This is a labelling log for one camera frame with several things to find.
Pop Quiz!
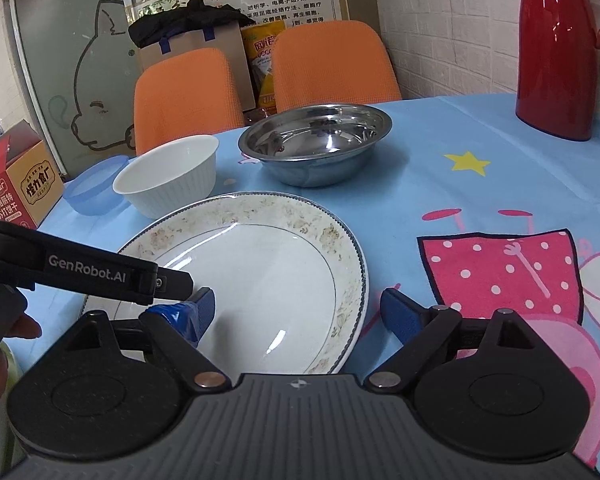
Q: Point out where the orange chair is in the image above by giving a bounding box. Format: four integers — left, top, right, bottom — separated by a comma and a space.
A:
134, 48, 246, 157
271, 21, 402, 114

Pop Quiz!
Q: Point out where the white ribbed bowl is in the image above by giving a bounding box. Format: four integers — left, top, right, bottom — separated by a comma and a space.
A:
113, 134, 220, 219

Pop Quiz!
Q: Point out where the blue translucent plastic bowl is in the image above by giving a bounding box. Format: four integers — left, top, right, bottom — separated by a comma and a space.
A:
62, 155, 130, 217

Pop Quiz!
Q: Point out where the person's left hand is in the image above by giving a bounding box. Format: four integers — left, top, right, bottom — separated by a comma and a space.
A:
0, 313, 44, 431

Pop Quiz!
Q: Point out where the brown cardboard box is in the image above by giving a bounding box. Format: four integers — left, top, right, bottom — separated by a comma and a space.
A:
137, 22, 257, 111

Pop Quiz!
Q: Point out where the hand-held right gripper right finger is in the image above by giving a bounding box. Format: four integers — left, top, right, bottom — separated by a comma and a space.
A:
363, 287, 539, 392

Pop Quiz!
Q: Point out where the frosted glass panel pig drawing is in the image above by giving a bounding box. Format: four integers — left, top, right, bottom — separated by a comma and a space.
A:
10, 0, 141, 181

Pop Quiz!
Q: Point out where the red thermos jug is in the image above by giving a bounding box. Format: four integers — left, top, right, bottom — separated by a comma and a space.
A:
515, 0, 600, 142

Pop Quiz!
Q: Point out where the black cloth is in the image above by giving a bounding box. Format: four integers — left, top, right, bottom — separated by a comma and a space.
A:
128, 1, 256, 48

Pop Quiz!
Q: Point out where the stainless steel bowl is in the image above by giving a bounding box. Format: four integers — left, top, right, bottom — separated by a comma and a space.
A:
238, 103, 394, 188

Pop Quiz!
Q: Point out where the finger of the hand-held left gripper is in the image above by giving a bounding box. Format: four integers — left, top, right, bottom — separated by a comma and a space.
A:
157, 267, 195, 299

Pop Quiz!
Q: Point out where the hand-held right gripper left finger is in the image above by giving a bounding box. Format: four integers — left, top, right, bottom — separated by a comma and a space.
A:
60, 287, 232, 394

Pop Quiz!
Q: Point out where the blue cartoon printed tablecloth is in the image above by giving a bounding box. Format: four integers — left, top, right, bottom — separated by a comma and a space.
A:
0, 94, 600, 471

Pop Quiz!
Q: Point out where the white floral rim plate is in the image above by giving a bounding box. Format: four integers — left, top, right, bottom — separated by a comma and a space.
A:
82, 191, 370, 376

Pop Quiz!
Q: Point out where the red and yellow carton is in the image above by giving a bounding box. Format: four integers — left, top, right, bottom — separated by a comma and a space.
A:
0, 120, 65, 231

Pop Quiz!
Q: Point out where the yellow packet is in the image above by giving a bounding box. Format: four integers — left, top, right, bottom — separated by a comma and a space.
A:
241, 24, 287, 116

